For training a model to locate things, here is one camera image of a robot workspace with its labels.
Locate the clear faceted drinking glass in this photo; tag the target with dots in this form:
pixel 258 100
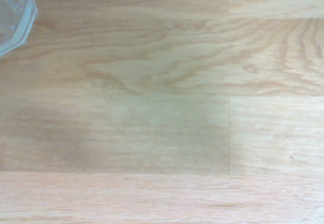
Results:
pixel 10 11

